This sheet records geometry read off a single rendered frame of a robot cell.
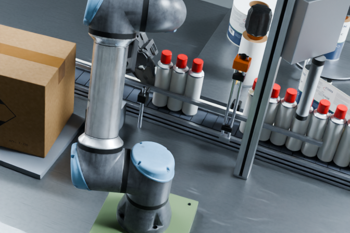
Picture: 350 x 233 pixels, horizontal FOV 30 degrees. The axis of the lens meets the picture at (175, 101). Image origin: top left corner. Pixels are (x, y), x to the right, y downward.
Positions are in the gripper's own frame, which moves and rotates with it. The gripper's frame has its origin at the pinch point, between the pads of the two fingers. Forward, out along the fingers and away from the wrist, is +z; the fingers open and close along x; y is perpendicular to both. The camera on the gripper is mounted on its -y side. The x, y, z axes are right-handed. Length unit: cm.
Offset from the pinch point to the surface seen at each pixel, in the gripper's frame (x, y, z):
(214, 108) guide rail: -21.5, -3.8, 9.5
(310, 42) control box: -61, -14, -12
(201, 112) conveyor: -12.9, 2.7, 13.7
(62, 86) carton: 11.8, -25.6, -17.8
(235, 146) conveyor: -24.2, -5.1, 23.6
